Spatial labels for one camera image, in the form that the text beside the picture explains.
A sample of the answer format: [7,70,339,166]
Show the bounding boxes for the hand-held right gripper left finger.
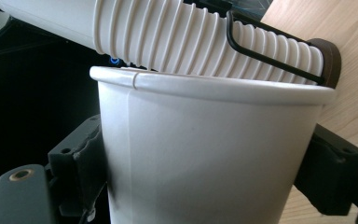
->
[48,114,108,217]

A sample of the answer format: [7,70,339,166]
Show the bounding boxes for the black wire double cup holder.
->
[226,9,343,90]

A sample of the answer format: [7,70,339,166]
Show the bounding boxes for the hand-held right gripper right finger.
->
[293,123,358,217]

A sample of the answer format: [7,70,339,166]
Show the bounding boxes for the tall stack of white paper cups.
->
[0,0,325,86]

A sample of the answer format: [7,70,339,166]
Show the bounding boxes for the single white paper cup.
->
[89,65,337,224]

